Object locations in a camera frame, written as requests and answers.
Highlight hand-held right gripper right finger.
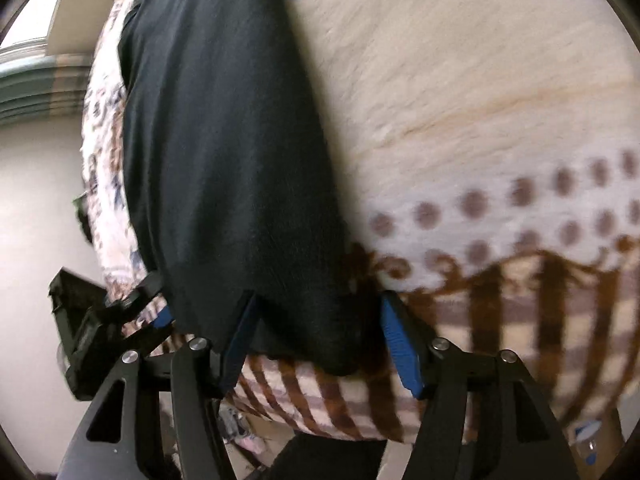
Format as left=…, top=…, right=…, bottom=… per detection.
left=380, top=290, right=581, bottom=480

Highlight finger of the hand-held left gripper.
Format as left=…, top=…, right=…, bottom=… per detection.
left=102, top=272, right=176, bottom=333

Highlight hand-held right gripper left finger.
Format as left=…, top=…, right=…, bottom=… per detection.
left=60, top=292, right=266, bottom=480

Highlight dark striped sweater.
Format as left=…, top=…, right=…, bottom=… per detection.
left=117, top=0, right=386, bottom=377

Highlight dark clothes heap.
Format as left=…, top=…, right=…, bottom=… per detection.
left=74, top=194, right=97, bottom=247

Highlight person's dark trousers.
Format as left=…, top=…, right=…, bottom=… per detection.
left=260, top=432, right=388, bottom=480

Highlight blue and white container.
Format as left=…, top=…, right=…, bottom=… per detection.
left=570, top=420, right=607, bottom=467

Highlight grey-green curtain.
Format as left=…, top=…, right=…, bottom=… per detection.
left=0, top=52, right=93, bottom=126

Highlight floral bedspread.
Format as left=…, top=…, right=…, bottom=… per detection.
left=80, top=0, right=640, bottom=446

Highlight window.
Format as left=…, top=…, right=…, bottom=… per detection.
left=0, top=0, right=73, bottom=53

